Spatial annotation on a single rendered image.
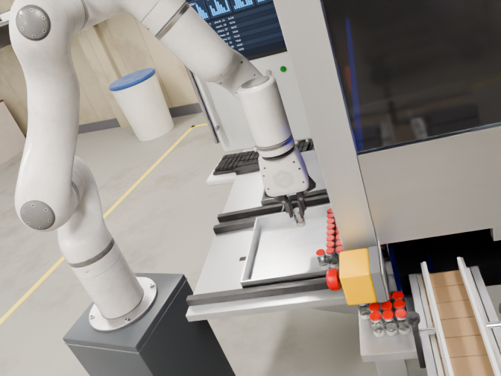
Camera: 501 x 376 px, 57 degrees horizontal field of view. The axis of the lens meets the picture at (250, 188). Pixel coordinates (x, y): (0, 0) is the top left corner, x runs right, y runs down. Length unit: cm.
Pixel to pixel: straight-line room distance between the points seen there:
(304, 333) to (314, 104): 155
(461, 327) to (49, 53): 84
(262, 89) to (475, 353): 59
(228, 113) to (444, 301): 128
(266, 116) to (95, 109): 548
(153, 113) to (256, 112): 421
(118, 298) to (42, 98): 52
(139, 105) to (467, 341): 455
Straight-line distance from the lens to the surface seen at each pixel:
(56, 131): 102
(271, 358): 214
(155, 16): 91
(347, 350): 207
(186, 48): 91
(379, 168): 81
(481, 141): 82
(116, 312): 124
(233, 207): 144
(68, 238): 116
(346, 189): 83
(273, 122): 96
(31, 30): 90
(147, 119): 514
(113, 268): 118
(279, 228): 126
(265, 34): 176
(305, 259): 113
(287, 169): 101
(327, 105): 75
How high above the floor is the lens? 158
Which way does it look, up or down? 28 degrees down
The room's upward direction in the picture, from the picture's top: 21 degrees counter-clockwise
